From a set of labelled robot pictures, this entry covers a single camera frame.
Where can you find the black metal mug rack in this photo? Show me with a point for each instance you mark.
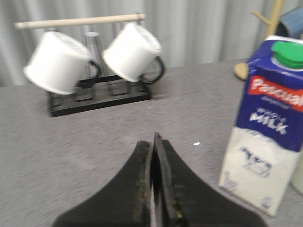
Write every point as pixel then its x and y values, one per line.
pixel 109 89

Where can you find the Pascual whole milk carton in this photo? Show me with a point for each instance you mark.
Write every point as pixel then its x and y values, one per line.
pixel 266 140

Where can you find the white enamel mug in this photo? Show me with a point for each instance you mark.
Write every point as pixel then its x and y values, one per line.
pixel 131 52
pixel 58 62

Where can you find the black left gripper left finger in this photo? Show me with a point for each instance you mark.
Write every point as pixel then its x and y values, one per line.
pixel 125 201

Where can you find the right white enamel mug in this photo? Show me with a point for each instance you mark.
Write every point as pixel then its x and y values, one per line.
pixel 131 52

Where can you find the wooden mug tree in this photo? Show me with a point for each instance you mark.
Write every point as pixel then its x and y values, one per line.
pixel 241 70

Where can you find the blue ceramic mug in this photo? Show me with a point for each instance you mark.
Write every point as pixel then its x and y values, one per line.
pixel 290 24

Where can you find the left white enamel mug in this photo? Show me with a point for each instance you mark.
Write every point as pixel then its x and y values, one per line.
pixel 58 62

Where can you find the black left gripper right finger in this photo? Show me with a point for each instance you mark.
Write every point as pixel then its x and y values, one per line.
pixel 182 199

